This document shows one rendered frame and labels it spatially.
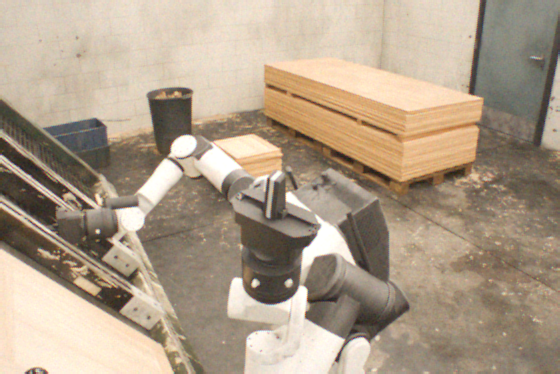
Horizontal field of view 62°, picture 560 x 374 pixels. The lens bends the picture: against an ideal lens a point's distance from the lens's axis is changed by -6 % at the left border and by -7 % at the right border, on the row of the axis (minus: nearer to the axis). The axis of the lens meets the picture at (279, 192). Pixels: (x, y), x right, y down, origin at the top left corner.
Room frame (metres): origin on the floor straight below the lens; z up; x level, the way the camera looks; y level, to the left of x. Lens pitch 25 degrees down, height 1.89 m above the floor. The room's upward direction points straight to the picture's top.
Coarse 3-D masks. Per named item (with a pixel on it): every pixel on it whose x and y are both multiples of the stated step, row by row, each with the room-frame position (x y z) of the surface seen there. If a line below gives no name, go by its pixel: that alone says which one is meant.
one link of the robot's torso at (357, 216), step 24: (288, 168) 1.13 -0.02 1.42; (288, 192) 1.10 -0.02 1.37; (312, 192) 1.07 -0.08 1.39; (336, 192) 1.04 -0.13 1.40; (360, 192) 1.01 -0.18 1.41; (336, 216) 0.96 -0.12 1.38; (360, 216) 0.95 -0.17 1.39; (384, 216) 0.98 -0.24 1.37; (336, 240) 0.90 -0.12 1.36; (360, 240) 0.91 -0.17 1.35; (384, 240) 0.99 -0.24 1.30; (360, 264) 0.95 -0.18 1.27; (384, 264) 0.99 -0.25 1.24
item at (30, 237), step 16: (0, 208) 1.02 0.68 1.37; (16, 208) 1.07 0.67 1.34; (0, 224) 1.01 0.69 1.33; (16, 224) 1.03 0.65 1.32; (32, 224) 1.07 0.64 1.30; (16, 240) 1.02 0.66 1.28; (32, 240) 1.04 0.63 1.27; (48, 240) 1.06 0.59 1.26; (64, 240) 1.13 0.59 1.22; (32, 256) 1.04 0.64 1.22; (48, 256) 1.05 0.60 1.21; (64, 256) 1.07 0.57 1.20; (80, 256) 1.12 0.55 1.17; (64, 272) 1.07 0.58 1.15; (80, 272) 1.09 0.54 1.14; (96, 272) 1.10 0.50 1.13; (112, 272) 1.18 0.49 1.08; (112, 288) 1.12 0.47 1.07; (128, 288) 1.17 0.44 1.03; (112, 304) 1.12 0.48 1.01; (128, 304) 1.14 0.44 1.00; (144, 304) 1.16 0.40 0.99; (160, 304) 1.23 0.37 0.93; (144, 320) 1.15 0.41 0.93
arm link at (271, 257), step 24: (240, 192) 0.62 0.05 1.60; (264, 192) 0.62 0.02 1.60; (240, 216) 0.58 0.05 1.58; (288, 216) 0.59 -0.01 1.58; (312, 216) 0.58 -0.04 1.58; (240, 240) 0.60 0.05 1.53; (264, 240) 0.57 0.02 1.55; (288, 240) 0.55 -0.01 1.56; (312, 240) 0.56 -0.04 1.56; (264, 264) 0.58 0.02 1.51; (288, 264) 0.56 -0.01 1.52; (264, 288) 0.57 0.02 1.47; (288, 288) 0.58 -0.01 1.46
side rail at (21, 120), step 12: (0, 96) 2.12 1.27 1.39; (0, 108) 2.09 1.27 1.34; (12, 108) 2.11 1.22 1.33; (12, 120) 2.10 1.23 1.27; (24, 120) 2.13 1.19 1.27; (36, 132) 2.15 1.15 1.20; (48, 144) 2.17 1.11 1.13; (60, 144) 2.23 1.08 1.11; (60, 156) 2.19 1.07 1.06; (72, 156) 2.22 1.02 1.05; (72, 168) 2.21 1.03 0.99; (84, 168) 2.24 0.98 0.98
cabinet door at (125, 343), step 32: (0, 256) 0.90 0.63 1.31; (0, 288) 0.78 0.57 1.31; (32, 288) 0.88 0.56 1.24; (64, 288) 0.98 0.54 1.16; (0, 320) 0.68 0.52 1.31; (32, 320) 0.76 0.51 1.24; (64, 320) 0.85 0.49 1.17; (96, 320) 0.95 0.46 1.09; (0, 352) 0.60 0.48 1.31; (32, 352) 0.66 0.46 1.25; (64, 352) 0.73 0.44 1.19; (96, 352) 0.81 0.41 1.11; (128, 352) 0.92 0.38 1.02; (160, 352) 1.03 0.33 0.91
